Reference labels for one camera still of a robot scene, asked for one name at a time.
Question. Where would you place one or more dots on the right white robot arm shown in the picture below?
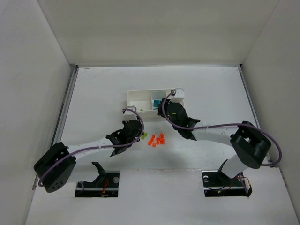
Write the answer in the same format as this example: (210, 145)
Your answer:
(250, 145)

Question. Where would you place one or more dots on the long teal lego brick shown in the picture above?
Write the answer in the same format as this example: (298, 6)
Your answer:
(157, 102)

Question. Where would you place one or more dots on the white three-compartment container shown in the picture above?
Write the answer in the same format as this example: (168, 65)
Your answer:
(143, 99)

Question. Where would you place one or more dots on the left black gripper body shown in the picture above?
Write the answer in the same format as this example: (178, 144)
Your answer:
(135, 128)

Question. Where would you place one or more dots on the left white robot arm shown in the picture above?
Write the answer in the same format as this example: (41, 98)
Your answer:
(56, 166)

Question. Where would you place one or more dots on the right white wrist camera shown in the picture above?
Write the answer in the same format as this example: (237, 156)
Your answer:
(178, 95)

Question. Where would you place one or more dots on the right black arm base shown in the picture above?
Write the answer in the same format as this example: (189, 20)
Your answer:
(217, 184)

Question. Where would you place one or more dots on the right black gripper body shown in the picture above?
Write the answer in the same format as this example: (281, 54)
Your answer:
(169, 110)

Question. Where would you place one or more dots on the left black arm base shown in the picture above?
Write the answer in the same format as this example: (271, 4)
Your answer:
(105, 185)

